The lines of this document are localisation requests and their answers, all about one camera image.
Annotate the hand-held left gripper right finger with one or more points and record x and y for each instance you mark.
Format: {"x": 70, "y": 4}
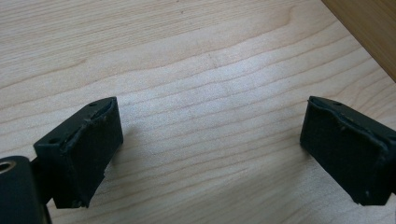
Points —
{"x": 348, "y": 155}

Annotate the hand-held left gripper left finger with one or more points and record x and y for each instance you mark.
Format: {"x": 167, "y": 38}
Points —
{"x": 81, "y": 155}

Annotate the wooden tea box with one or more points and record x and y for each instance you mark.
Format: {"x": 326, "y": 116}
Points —
{"x": 373, "y": 25}

